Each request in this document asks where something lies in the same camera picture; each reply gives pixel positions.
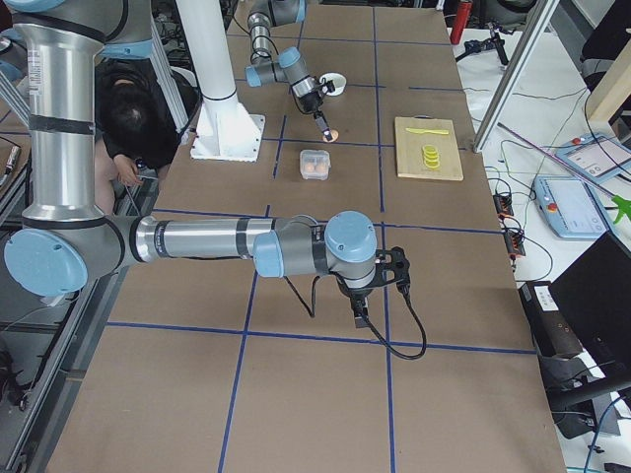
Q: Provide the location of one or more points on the black monitor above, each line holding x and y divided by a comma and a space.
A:
593, 294

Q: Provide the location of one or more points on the teach pendant tablet far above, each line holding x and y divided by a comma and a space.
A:
599, 158

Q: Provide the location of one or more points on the teach pendant tablet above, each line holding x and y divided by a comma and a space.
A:
569, 207
599, 158

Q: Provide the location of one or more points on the person in black jacket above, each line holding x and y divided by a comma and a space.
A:
135, 126

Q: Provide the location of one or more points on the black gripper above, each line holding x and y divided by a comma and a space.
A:
310, 101
356, 293

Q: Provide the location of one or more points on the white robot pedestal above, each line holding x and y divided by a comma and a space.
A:
225, 131

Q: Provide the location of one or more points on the brown egg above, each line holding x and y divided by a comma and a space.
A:
331, 136

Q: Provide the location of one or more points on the clear plastic egg carton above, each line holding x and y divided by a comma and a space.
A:
314, 164

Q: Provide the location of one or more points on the aluminium frame post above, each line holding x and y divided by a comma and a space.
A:
535, 27

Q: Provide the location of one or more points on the white bowl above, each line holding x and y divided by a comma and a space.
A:
341, 82

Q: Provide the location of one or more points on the red cylinder bottle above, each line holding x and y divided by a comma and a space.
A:
461, 19

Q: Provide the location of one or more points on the yellow plastic knife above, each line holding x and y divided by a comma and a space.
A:
423, 131

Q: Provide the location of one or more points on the teach pendant tablet near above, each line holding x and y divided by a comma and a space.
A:
569, 207

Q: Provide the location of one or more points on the yellow lemon slices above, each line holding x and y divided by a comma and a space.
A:
431, 157

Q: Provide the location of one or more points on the wooden cutting board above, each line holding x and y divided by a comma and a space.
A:
408, 149

